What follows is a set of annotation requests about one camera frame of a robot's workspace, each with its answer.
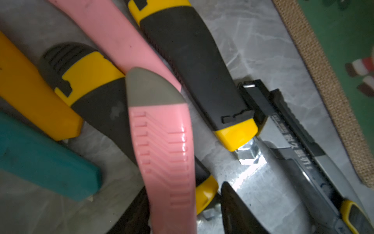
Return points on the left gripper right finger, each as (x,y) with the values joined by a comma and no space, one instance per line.
(236,216)

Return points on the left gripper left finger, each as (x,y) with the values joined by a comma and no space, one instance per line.
(136,217)

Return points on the pink art knife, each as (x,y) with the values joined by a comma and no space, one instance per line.
(113,33)
(162,139)

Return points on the black metal utility knife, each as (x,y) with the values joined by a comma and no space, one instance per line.
(325,191)

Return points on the yellow black utility knife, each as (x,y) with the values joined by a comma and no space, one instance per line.
(96,90)
(180,36)

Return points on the green burlap christmas pouch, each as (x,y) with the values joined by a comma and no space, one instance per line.
(336,42)

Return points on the teal art knife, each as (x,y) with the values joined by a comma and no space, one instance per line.
(42,161)

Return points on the orange art knife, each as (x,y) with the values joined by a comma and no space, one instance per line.
(23,88)

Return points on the pink art knife upright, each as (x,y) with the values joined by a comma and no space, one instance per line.
(113,33)

